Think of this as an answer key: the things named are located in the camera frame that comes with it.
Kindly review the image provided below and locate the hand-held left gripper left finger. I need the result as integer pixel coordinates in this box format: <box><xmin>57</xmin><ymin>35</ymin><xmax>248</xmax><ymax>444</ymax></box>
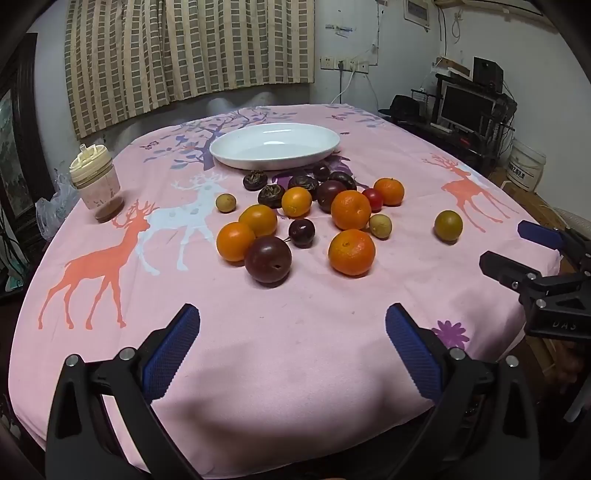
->
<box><xmin>45</xmin><ymin>303</ymin><xmax>204</xmax><ymax>480</ymax></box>

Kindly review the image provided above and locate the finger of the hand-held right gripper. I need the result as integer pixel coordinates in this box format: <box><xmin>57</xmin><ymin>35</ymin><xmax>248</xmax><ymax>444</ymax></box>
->
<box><xmin>517</xmin><ymin>220</ymin><xmax>591</xmax><ymax>265</ymax></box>
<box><xmin>479</xmin><ymin>250</ymin><xmax>544</xmax><ymax>296</ymax></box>

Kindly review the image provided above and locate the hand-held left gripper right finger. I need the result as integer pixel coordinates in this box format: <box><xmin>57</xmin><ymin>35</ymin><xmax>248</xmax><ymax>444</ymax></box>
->
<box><xmin>385</xmin><ymin>303</ymin><xmax>540</xmax><ymax>480</ymax></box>

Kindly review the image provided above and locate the orange mandarin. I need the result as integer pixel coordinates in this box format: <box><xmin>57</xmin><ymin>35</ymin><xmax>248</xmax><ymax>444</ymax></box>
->
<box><xmin>216</xmin><ymin>222</ymin><xmax>256</xmax><ymax>263</ymax></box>
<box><xmin>281</xmin><ymin>186</ymin><xmax>313</xmax><ymax>219</ymax></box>
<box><xmin>328</xmin><ymin>229</ymin><xmax>376</xmax><ymax>277</ymax></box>
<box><xmin>331</xmin><ymin>189</ymin><xmax>372</xmax><ymax>231</ymax></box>
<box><xmin>238</xmin><ymin>204</ymin><xmax>279</xmax><ymax>237</ymax></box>
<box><xmin>373</xmin><ymin>177</ymin><xmax>406</xmax><ymax>206</ymax></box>

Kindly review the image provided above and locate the small red tomato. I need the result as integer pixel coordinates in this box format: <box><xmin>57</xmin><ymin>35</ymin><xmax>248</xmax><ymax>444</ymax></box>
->
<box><xmin>361</xmin><ymin>188</ymin><xmax>385</xmax><ymax>213</ymax></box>

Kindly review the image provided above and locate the wrinkled dark passion fruit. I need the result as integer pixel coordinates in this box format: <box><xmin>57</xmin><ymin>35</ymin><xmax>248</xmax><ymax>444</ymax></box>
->
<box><xmin>243</xmin><ymin>170</ymin><xmax>269</xmax><ymax>192</ymax></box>
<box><xmin>257</xmin><ymin>185</ymin><xmax>286</xmax><ymax>209</ymax></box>
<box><xmin>287</xmin><ymin>175</ymin><xmax>320</xmax><ymax>199</ymax></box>

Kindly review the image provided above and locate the white oval plate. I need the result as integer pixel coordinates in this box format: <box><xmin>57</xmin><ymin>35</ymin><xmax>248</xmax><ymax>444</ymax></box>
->
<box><xmin>209</xmin><ymin>122</ymin><xmax>341</xmax><ymax>171</ymax></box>

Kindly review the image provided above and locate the white plastic bucket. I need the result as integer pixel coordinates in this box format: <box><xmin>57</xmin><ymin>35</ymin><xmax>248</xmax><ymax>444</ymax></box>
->
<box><xmin>505</xmin><ymin>137</ymin><xmax>547</xmax><ymax>192</ymax></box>

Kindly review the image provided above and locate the computer monitor on stand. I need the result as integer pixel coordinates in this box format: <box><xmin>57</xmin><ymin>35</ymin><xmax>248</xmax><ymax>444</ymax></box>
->
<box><xmin>429</xmin><ymin>74</ymin><xmax>515</xmax><ymax>171</ymax></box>

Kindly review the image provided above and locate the pink deer-print tablecloth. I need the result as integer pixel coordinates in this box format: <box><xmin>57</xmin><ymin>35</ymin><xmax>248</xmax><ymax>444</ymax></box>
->
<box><xmin>8</xmin><ymin>105</ymin><xmax>561</xmax><ymax>478</ymax></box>

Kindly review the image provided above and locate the small dark plum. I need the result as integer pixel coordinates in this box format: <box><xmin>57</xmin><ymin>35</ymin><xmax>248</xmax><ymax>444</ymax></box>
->
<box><xmin>288</xmin><ymin>218</ymin><xmax>317</xmax><ymax>248</ymax></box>

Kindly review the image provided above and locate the black speaker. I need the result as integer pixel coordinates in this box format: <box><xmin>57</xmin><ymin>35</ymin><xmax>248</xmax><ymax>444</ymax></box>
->
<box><xmin>473</xmin><ymin>56</ymin><xmax>504</xmax><ymax>93</ymax></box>

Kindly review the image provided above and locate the black hat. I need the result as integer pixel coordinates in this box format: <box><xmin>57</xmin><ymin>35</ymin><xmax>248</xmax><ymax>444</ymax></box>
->
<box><xmin>379</xmin><ymin>95</ymin><xmax>423</xmax><ymax>121</ymax></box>

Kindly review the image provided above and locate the cardboard box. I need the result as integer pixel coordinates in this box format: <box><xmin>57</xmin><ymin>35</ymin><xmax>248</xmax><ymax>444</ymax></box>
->
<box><xmin>434</xmin><ymin>56</ymin><xmax>472</xmax><ymax>77</ymax></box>

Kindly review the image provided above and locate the plastic jar with cream lid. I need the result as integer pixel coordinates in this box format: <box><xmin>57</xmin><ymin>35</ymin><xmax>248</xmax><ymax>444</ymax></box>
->
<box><xmin>69</xmin><ymin>143</ymin><xmax>124</xmax><ymax>223</ymax></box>

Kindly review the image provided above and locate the clear plastic bag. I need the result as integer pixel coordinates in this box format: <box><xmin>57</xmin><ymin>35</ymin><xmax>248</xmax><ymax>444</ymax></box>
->
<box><xmin>36</xmin><ymin>171</ymin><xmax>81</xmax><ymax>241</ymax></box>

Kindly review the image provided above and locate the white air conditioner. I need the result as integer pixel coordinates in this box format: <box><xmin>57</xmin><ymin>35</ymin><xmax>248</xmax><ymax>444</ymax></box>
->
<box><xmin>434</xmin><ymin>0</ymin><xmax>544</xmax><ymax>16</ymax></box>

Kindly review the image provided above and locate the dark framed picture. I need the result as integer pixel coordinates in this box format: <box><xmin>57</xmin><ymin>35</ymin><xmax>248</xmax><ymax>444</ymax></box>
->
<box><xmin>0</xmin><ymin>32</ymin><xmax>51</xmax><ymax>222</ymax></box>

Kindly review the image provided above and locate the beige checked curtain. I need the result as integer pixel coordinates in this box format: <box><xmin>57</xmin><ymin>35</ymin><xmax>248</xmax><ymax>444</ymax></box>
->
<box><xmin>64</xmin><ymin>0</ymin><xmax>317</xmax><ymax>139</ymax></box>

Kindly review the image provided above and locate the white cable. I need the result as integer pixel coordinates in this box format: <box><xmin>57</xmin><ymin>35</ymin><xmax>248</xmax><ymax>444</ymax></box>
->
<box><xmin>330</xmin><ymin>69</ymin><xmax>356</xmax><ymax>104</ymax></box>

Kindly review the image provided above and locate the white wall panel box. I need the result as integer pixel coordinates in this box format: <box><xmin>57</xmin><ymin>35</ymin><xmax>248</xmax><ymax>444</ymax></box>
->
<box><xmin>404</xmin><ymin>0</ymin><xmax>431</xmax><ymax>31</ymax></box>

